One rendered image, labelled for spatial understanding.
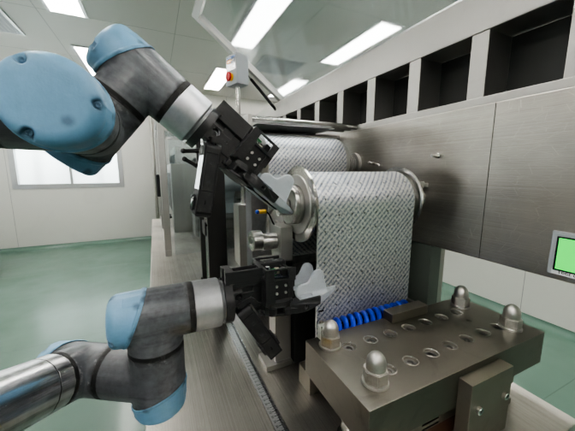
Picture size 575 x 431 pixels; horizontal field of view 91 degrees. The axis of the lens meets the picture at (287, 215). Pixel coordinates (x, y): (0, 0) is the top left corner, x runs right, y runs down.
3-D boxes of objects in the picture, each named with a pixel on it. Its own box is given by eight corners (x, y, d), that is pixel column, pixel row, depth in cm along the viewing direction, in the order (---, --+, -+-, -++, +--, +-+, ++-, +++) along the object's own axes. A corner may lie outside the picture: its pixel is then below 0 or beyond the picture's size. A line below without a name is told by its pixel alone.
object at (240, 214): (228, 259, 133) (223, 134, 124) (256, 256, 139) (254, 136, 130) (235, 268, 120) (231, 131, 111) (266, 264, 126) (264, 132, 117)
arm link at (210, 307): (198, 341, 40) (191, 315, 48) (229, 333, 42) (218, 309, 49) (195, 292, 39) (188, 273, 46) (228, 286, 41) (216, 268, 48)
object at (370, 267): (315, 327, 54) (317, 233, 51) (405, 303, 64) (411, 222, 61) (316, 328, 53) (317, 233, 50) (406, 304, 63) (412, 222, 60)
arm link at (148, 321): (115, 337, 43) (109, 284, 41) (191, 321, 47) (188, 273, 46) (107, 370, 36) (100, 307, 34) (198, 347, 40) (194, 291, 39)
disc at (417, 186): (364, 202, 75) (391, 154, 66) (366, 202, 75) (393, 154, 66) (398, 244, 66) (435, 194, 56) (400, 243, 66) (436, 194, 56)
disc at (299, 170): (275, 207, 64) (292, 150, 55) (277, 207, 65) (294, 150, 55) (299, 257, 55) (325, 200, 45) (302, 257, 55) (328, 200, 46)
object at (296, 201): (283, 178, 55) (299, 199, 49) (293, 177, 55) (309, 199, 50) (276, 209, 59) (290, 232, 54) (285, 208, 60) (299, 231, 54)
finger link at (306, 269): (333, 262, 53) (290, 268, 49) (333, 291, 54) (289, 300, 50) (324, 256, 56) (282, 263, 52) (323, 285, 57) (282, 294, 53)
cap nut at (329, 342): (314, 342, 47) (315, 316, 47) (333, 336, 49) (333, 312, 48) (326, 354, 44) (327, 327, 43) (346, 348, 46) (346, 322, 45)
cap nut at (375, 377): (355, 377, 39) (357, 347, 39) (376, 369, 41) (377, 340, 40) (374, 396, 36) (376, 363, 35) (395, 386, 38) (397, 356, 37)
